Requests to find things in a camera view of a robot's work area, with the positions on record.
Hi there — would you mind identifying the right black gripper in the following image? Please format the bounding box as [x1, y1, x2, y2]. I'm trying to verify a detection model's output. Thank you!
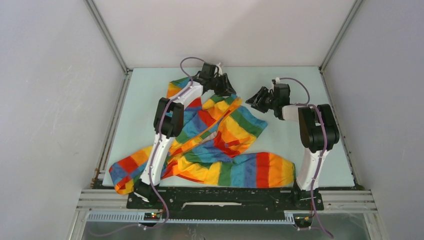
[245, 86, 278, 113]

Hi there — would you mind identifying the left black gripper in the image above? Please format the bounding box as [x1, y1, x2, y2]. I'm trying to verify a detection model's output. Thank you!
[208, 73, 236, 97]

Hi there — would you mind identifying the rainbow striped jacket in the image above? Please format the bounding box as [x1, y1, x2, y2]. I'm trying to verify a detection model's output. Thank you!
[109, 76, 296, 195]

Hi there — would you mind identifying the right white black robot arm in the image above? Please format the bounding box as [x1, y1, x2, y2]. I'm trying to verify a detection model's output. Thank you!
[246, 83, 340, 209]

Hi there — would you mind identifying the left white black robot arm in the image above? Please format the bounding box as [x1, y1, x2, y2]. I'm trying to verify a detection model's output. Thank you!
[133, 62, 236, 208]

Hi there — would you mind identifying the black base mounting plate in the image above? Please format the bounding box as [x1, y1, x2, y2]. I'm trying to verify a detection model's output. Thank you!
[126, 186, 325, 222]

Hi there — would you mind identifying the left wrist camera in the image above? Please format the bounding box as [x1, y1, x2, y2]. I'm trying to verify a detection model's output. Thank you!
[215, 62, 223, 76]

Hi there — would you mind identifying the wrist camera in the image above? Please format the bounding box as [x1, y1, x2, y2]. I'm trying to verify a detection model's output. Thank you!
[272, 77, 284, 92]
[215, 62, 223, 76]

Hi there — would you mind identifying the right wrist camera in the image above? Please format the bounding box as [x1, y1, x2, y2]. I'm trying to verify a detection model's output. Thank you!
[272, 77, 284, 92]

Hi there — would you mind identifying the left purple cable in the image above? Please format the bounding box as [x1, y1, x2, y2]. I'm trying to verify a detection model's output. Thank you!
[87, 56, 206, 238]

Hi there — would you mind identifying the right aluminium corner post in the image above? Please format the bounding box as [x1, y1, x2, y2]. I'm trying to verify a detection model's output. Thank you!
[319, 0, 365, 74]

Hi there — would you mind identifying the aluminium corner post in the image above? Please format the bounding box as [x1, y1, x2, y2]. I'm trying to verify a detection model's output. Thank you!
[319, 0, 365, 74]
[84, 0, 130, 75]

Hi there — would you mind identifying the aluminium front frame rail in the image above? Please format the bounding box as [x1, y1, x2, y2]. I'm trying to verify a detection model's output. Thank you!
[77, 187, 377, 213]

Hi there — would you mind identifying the left aluminium corner post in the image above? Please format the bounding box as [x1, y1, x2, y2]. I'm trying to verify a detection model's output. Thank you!
[84, 0, 130, 75]

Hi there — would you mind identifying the white cable duct strip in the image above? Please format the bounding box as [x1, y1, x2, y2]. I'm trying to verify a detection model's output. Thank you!
[86, 211, 295, 225]

